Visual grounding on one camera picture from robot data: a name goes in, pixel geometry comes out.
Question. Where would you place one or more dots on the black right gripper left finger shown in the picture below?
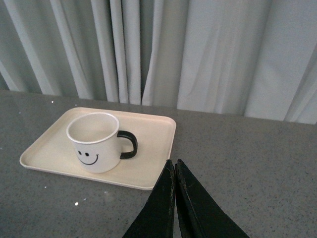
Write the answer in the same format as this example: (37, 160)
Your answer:
(156, 219)

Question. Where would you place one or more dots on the grey-white pleated curtain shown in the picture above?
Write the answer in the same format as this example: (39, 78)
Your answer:
(255, 58)

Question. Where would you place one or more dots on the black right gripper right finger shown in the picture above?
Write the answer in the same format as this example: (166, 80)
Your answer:
(199, 215)

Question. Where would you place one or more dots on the white smiley mug black handle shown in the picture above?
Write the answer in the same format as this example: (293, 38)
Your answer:
(98, 142)

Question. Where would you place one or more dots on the beige rectangular tray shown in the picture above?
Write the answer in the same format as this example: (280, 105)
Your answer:
(52, 152)

